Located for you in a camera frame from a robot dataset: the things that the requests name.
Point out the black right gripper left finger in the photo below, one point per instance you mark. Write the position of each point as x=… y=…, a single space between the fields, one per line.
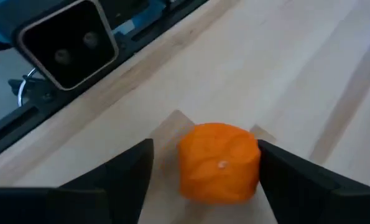
x=110 y=193

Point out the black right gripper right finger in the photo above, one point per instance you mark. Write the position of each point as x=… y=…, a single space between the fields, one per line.
x=312 y=196

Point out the large orange tangerine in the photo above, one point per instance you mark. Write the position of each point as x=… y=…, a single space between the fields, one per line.
x=215 y=161

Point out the silver rimmed black camera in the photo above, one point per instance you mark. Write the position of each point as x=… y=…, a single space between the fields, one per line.
x=69 y=46

